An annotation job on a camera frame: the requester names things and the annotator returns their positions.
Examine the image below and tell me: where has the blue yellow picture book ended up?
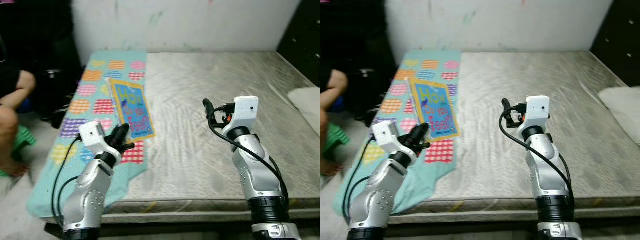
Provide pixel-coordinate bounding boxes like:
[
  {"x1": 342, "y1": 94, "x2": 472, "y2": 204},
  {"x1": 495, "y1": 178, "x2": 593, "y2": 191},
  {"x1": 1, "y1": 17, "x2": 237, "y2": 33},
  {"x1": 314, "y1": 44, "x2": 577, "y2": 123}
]
[
  {"x1": 106, "y1": 77, "x2": 157, "y2": 141},
  {"x1": 409, "y1": 77, "x2": 461, "y2": 141}
]

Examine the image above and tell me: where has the white printed pillow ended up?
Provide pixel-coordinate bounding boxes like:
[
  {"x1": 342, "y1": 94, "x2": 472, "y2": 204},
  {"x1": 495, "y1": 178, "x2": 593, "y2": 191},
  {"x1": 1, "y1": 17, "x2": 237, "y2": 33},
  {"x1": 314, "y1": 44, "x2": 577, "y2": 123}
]
[
  {"x1": 597, "y1": 86, "x2": 640, "y2": 133},
  {"x1": 287, "y1": 87, "x2": 321, "y2": 136}
]

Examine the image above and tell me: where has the white patterned mattress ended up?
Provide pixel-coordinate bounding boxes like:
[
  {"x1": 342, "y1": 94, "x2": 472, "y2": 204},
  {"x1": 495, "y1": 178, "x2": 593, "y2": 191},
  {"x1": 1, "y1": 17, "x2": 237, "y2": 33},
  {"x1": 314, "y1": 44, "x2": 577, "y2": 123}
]
[
  {"x1": 345, "y1": 50, "x2": 640, "y2": 223},
  {"x1": 42, "y1": 50, "x2": 321, "y2": 226}
]

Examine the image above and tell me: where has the green plastic stool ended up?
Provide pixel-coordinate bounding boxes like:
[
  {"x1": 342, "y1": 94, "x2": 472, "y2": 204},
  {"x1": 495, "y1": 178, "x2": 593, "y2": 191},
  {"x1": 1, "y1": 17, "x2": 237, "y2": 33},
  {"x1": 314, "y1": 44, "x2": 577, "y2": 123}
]
[
  {"x1": 0, "y1": 125, "x2": 37, "y2": 176},
  {"x1": 322, "y1": 122, "x2": 351, "y2": 161}
]

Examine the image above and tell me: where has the person in black shorts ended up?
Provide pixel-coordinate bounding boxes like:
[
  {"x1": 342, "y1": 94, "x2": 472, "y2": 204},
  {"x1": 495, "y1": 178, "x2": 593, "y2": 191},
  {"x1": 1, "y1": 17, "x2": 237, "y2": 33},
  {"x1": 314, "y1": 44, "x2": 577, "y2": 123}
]
[
  {"x1": 320, "y1": 67, "x2": 350, "y2": 176},
  {"x1": 0, "y1": 65, "x2": 37, "y2": 178}
]

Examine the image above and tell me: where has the black tufted headboard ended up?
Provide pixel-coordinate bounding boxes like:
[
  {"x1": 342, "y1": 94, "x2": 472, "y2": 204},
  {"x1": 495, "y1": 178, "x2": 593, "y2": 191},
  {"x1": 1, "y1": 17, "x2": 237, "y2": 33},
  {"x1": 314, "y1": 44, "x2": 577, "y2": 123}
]
[
  {"x1": 590, "y1": 0, "x2": 640, "y2": 73},
  {"x1": 277, "y1": 0, "x2": 321, "y2": 86}
]

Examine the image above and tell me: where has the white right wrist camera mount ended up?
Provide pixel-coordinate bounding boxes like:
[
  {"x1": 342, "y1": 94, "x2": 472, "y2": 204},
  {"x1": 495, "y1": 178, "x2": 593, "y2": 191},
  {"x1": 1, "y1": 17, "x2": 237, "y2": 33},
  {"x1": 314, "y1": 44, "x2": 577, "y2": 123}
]
[
  {"x1": 227, "y1": 96, "x2": 260, "y2": 133},
  {"x1": 520, "y1": 95, "x2": 551, "y2": 132}
]

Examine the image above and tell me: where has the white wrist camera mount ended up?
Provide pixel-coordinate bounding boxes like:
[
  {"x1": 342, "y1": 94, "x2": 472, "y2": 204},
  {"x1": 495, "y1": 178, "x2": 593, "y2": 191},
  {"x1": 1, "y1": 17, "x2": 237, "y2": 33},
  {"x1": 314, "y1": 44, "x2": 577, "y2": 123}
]
[
  {"x1": 372, "y1": 120, "x2": 403, "y2": 153},
  {"x1": 227, "y1": 96, "x2": 260, "y2": 133},
  {"x1": 78, "y1": 120, "x2": 108, "y2": 153},
  {"x1": 520, "y1": 95, "x2": 551, "y2": 132}
]

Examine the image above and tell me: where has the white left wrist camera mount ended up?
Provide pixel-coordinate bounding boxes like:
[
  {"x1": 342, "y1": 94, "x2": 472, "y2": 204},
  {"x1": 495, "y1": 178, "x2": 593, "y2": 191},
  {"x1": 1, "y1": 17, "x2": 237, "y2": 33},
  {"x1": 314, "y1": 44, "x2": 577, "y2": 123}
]
[
  {"x1": 78, "y1": 120, "x2": 108, "y2": 153},
  {"x1": 372, "y1": 120, "x2": 403, "y2": 153}
]

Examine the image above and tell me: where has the short black left arm cable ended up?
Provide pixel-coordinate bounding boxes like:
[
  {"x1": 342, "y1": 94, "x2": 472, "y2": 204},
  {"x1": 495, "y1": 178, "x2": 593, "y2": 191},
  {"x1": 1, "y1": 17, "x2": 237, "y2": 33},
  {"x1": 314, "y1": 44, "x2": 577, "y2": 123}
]
[
  {"x1": 351, "y1": 175, "x2": 375, "y2": 222},
  {"x1": 59, "y1": 175, "x2": 81, "y2": 226}
]

